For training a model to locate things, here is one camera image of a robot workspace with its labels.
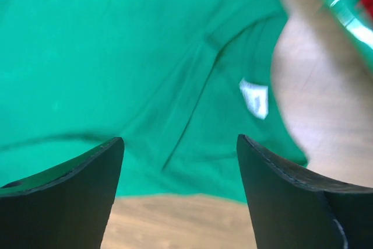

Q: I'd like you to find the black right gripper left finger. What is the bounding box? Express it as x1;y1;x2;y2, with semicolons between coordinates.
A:
1;137;125;249

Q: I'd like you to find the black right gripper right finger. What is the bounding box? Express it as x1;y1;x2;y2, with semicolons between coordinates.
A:
237;135;372;249

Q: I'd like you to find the green t shirt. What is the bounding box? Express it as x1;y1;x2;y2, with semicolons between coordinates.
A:
1;0;307;202

